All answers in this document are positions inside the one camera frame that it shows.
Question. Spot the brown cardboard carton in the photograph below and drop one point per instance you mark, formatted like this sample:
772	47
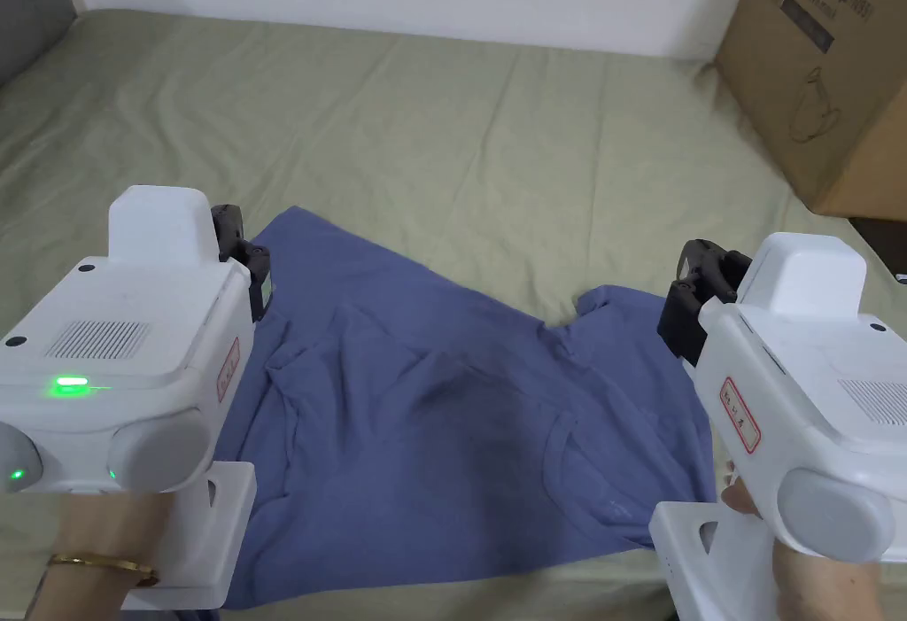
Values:
815	82

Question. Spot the blue shirt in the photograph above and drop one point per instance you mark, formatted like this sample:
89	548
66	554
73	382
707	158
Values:
425	451

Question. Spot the bed with pale green sheet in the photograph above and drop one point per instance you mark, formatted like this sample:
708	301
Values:
439	118

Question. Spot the person's left hand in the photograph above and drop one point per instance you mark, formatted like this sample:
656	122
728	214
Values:
120	522

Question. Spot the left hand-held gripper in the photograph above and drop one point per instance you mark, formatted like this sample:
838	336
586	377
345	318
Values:
142	337

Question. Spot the person's right hand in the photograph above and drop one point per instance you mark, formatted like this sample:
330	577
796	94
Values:
822	585

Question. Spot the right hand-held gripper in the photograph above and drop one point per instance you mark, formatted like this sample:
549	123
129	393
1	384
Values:
801	394

